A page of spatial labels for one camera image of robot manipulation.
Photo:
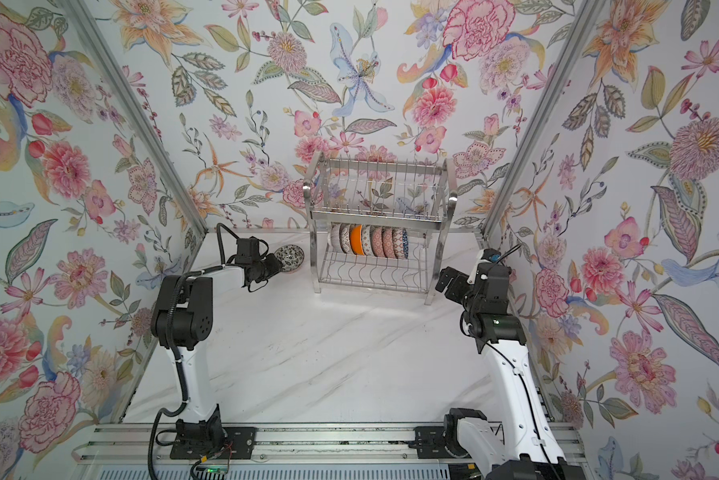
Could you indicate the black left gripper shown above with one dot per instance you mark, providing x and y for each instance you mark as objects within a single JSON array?
[{"x": 272, "y": 265}]

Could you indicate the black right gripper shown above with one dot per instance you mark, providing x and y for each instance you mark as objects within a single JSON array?
[{"x": 461, "y": 283}]

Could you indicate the dark speckled bowl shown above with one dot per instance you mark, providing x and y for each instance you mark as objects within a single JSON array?
[{"x": 290, "y": 257}]

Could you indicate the blue pattern bowl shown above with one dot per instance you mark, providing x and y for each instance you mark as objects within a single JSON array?
[{"x": 400, "y": 243}]

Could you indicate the green leaf pattern bowl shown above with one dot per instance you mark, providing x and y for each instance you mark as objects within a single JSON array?
[{"x": 388, "y": 244}]

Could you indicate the dark floral bowl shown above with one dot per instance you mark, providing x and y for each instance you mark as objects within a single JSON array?
[{"x": 377, "y": 242}]

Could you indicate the brown mandala pattern bowl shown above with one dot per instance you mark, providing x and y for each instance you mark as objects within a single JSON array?
[{"x": 344, "y": 239}]

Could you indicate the two-tier steel dish rack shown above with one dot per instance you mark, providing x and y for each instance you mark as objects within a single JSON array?
[{"x": 420, "y": 197}]

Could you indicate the plain white bowl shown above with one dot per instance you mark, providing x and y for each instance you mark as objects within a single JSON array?
[{"x": 356, "y": 240}]

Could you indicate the pale green pattern bowl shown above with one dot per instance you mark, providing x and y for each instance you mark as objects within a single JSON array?
[{"x": 366, "y": 241}]

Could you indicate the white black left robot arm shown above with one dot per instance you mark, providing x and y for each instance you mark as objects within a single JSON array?
[{"x": 182, "y": 320}]

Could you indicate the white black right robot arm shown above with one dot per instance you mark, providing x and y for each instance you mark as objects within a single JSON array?
[{"x": 528, "y": 448}]

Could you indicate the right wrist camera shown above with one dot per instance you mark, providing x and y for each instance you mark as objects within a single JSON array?
[{"x": 493, "y": 256}]

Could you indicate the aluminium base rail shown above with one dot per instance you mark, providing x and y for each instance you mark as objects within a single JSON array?
[{"x": 270, "y": 443}]

